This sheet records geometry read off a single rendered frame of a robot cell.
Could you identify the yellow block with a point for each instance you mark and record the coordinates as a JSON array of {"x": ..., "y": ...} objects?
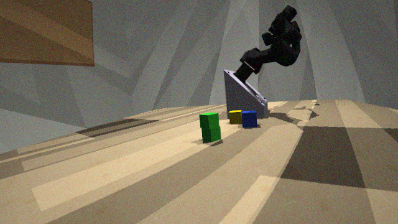
[{"x": 235, "y": 117}]

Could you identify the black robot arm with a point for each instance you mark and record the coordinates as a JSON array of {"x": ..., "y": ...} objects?
[{"x": 280, "y": 50}]

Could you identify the green block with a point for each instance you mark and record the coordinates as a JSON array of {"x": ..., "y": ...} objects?
[
  {"x": 211, "y": 135},
  {"x": 209, "y": 120}
]

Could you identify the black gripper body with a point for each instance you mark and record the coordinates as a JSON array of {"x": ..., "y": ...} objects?
[{"x": 268, "y": 39}]

